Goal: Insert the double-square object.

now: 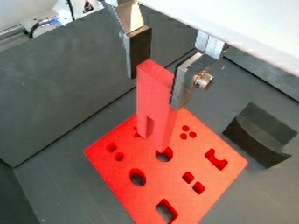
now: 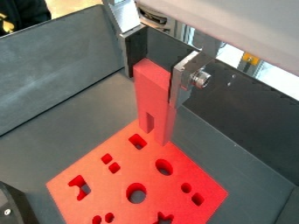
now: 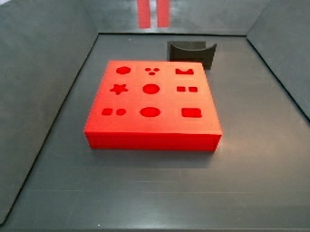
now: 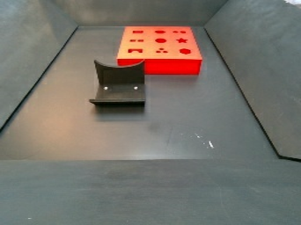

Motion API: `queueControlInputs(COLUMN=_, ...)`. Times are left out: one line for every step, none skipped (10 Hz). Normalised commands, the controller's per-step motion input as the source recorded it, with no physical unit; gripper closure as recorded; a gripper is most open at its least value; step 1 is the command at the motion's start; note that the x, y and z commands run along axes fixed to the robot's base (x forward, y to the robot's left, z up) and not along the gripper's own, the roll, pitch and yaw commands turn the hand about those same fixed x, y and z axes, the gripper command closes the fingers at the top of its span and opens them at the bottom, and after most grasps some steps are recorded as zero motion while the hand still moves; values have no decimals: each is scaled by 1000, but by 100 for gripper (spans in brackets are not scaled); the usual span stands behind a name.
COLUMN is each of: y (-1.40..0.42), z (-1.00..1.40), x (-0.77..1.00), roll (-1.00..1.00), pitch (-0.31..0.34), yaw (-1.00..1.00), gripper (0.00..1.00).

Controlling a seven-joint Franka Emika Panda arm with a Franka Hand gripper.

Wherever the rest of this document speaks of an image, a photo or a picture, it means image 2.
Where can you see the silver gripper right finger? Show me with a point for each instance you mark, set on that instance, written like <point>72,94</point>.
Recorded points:
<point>188,74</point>

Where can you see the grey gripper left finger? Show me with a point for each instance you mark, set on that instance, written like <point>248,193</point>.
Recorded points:
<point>129,31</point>

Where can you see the red double-square peg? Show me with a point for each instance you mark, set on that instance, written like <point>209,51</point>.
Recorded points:
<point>155,112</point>

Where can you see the person in dark clothing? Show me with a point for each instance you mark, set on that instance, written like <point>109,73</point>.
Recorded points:
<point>20,14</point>

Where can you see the red shape-sorting board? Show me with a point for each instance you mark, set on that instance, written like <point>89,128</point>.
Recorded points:
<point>133,181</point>

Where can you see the black curved holder stand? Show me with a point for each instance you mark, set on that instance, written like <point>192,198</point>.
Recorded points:
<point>14,207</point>

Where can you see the dark grey bin enclosure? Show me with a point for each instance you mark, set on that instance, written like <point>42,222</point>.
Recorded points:
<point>65,98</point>

